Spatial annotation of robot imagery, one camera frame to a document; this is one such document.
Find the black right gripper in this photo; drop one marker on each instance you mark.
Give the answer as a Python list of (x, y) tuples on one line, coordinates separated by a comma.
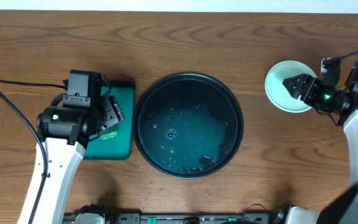
[(308, 89)]

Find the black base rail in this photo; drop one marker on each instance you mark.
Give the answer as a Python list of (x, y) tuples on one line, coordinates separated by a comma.
[(95, 214)]

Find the round black tray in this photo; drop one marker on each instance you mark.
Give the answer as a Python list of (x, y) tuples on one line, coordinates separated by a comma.
[(188, 125)]

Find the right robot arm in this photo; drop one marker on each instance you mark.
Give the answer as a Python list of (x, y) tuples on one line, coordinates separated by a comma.
[(344, 209)]

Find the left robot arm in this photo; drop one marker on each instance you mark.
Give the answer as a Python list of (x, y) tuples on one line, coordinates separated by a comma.
[(63, 159)]

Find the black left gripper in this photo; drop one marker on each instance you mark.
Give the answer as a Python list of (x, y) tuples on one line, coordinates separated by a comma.
[(112, 111)]

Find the mint green plate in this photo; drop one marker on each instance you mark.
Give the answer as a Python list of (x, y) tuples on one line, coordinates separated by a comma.
[(275, 90)]

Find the green scrubbing sponge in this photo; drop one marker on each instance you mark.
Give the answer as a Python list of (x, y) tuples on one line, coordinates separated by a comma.
[(108, 133)]

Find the rectangular black water tray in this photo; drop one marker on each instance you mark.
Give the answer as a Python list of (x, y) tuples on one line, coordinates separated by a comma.
[(118, 147)]

